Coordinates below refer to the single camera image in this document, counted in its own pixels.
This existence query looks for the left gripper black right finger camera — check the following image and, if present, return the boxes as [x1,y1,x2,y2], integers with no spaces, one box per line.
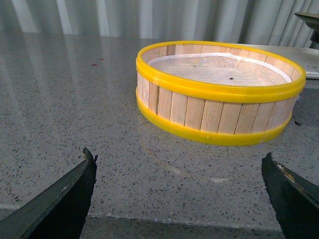
[262,152,319,239]

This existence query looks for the white rectangular tray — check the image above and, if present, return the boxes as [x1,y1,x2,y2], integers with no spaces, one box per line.
[240,44,319,80]

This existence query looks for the wooden steamer basket yellow rims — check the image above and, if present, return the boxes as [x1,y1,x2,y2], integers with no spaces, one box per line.
[136,41,306,146]

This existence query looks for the grey pleated curtain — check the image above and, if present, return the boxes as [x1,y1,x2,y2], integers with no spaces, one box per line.
[0,0,319,48]

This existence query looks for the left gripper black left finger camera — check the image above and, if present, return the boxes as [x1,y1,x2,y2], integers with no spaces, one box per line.
[0,148,97,239]

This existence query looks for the white mesh steamer liner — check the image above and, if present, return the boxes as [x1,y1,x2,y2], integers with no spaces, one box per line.
[148,53,292,87]

